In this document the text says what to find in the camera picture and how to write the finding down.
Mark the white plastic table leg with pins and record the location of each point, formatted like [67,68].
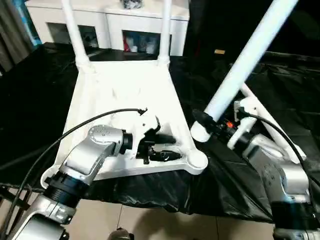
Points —
[237,70]
[248,93]
[75,37]
[165,37]

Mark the white plastic table top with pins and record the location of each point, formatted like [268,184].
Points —
[112,87]

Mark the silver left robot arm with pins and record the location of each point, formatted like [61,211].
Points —
[100,140]

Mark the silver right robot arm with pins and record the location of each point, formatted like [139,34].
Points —
[287,180]

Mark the tan label tag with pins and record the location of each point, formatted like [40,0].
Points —
[219,51]

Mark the black plastic mat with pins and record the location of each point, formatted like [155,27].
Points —
[37,100]

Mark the white cabinet with glass doors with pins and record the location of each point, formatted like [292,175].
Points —
[112,20]

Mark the grey crumpled bag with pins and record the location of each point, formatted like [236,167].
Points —
[132,3]

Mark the black metal table leg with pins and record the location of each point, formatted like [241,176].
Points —
[10,190]

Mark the grey curtain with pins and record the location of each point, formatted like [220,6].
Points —
[15,37]

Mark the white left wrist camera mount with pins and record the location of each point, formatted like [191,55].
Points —
[146,125]

